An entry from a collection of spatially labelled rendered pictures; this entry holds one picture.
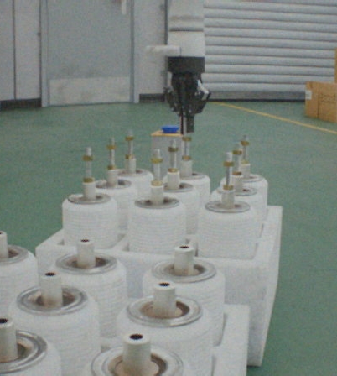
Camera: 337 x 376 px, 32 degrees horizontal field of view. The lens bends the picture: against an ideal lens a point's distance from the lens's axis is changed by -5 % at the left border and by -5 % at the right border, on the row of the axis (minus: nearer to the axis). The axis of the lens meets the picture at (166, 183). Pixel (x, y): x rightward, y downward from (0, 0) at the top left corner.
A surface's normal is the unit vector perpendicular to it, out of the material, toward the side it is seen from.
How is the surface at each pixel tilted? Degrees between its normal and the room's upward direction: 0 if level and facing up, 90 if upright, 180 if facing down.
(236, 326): 0
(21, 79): 90
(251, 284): 90
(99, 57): 90
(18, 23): 90
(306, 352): 0
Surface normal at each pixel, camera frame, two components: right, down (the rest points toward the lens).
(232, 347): 0.00, -0.98
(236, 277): -0.24, 0.21
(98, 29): 0.27, 0.20
